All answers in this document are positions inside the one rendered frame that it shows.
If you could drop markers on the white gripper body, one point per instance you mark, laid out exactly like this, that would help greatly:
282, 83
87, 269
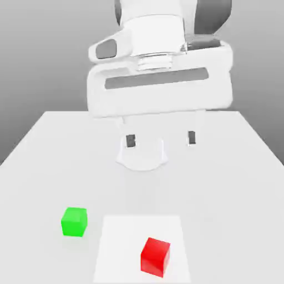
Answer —
159, 97

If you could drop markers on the small green cube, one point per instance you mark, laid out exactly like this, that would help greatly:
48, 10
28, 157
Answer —
74, 221

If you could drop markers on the small red cube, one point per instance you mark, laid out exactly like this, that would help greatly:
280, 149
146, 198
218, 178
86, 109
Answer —
155, 257

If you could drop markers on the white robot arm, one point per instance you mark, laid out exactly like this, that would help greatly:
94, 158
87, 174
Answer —
155, 28

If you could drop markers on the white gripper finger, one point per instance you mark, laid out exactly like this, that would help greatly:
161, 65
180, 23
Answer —
191, 137
130, 141

